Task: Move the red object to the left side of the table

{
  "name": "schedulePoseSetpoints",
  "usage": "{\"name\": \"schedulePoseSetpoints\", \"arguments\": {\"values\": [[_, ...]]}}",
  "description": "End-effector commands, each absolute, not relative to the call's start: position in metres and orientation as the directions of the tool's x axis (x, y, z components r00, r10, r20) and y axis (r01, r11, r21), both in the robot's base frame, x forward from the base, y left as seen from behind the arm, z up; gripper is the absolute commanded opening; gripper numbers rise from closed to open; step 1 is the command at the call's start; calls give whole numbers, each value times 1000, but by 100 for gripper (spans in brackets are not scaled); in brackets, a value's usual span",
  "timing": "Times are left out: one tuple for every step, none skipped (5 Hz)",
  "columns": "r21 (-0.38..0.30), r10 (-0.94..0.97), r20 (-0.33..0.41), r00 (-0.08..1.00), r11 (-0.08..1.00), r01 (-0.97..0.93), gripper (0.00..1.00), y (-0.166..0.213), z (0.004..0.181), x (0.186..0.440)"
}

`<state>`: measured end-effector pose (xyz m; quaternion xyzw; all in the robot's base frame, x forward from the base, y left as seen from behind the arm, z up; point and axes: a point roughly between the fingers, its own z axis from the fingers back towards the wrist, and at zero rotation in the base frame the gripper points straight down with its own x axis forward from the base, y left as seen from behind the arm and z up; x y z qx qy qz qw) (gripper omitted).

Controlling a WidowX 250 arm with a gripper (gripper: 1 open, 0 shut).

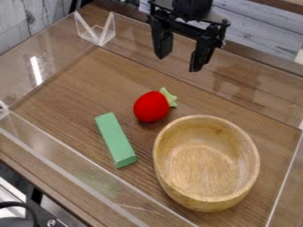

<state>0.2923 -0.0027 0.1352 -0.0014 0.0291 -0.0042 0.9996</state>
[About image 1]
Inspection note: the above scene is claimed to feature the red plush strawberry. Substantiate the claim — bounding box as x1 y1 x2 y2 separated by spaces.
131 87 177 123

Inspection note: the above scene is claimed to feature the clear acrylic enclosure wall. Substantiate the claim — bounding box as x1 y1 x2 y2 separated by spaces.
0 102 197 227

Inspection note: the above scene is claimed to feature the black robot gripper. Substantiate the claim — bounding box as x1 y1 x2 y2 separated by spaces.
148 0 230 72

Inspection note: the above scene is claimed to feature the black table leg bracket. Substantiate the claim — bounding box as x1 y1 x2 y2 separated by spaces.
26 188 66 227

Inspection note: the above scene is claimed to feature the black cable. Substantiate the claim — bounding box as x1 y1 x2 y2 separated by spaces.
0 200 39 227

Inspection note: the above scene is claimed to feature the green rectangular block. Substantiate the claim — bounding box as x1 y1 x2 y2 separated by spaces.
94 113 137 168

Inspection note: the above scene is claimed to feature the round wooden bowl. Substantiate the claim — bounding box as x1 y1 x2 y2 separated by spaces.
152 114 260 212

